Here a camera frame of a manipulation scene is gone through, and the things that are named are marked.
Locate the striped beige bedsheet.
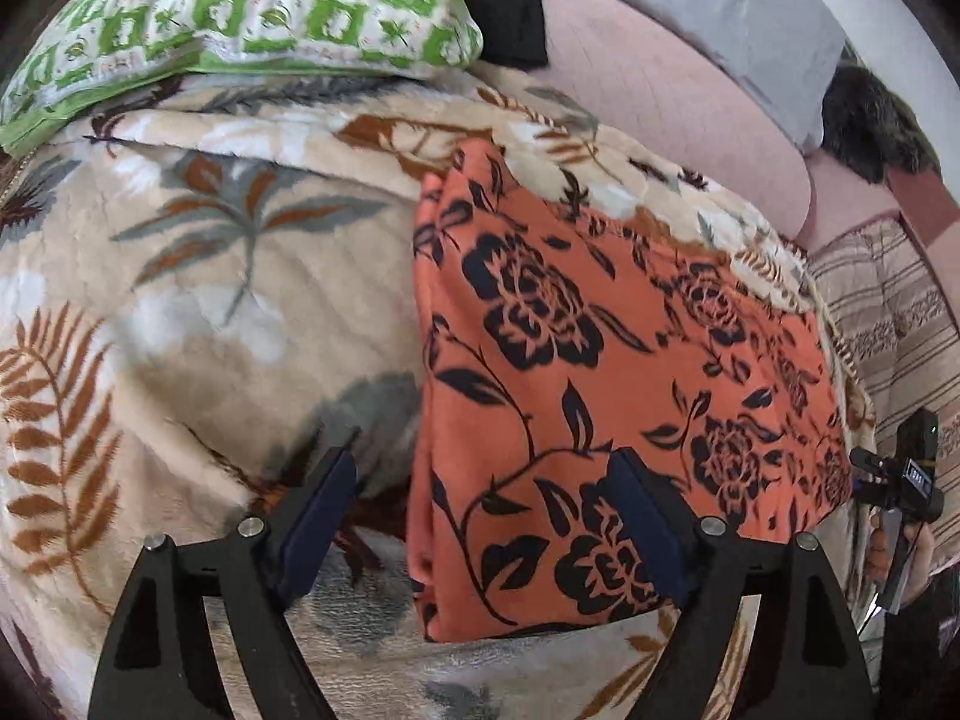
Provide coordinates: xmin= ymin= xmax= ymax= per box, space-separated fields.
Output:
xmin=811 ymin=218 xmax=958 ymax=553

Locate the dark furry cushion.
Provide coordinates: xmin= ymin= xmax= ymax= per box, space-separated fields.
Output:
xmin=822 ymin=62 xmax=940 ymax=184

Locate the green white patterned pillow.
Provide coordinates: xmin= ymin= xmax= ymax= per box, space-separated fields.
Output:
xmin=2 ymin=0 xmax=483 ymax=158

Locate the grey pillow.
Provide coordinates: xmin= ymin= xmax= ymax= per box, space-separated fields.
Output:
xmin=620 ymin=0 xmax=846 ymax=153

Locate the right forearm black sleeve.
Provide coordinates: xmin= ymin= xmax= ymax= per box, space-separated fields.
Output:
xmin=874 ymin=567 xmax=958 ymax=720

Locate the cream leaf pattern blanket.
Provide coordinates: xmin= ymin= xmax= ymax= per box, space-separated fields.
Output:
xmin=2 ymin=65 xmax=875 ymax=718

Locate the pink padded headboard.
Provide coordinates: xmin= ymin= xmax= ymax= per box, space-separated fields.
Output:
xmin=478 ymin=0 xmax=960 ymax=286

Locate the orange black floral garment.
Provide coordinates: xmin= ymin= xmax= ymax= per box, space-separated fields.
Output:
xmin=407 ymin=140 xmax=851 ymax=642

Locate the right hand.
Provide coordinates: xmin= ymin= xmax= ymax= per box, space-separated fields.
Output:
xmin=866 ymin=514 xmax=935 ymax=608

